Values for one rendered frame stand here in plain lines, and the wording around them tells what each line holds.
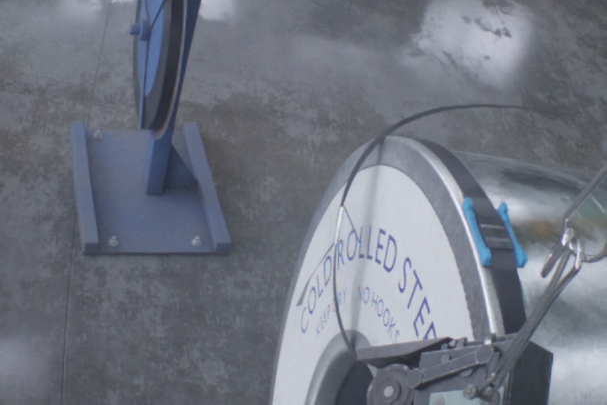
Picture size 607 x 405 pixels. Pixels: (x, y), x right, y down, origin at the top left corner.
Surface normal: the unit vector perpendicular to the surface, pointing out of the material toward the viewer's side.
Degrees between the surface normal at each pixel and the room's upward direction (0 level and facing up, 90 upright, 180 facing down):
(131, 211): 0
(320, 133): 0
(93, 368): 0
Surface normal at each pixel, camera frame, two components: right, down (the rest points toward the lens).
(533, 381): 0.73, -0.22
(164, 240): 0.25, -0.76
